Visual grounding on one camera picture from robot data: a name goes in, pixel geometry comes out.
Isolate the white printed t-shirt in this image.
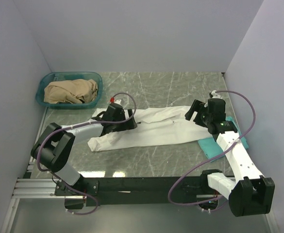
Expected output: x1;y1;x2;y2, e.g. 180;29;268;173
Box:
87;106;211;152

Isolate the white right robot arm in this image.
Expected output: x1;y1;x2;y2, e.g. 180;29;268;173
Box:
185;98;275;216

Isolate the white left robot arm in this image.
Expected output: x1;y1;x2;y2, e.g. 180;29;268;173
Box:
31;103;137;195

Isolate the folded teal t-shirt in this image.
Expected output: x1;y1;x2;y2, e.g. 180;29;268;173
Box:
198;116;249;159

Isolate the beige t-shirt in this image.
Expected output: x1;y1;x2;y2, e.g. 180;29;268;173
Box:
44;79;99;104

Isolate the teal plastic basket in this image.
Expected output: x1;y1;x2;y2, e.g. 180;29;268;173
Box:
35;72;103;110

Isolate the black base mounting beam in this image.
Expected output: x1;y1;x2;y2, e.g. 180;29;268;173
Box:
54;176;220;209

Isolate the aluminium rail frame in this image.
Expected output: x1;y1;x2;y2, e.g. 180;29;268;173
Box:
0;106;278;233

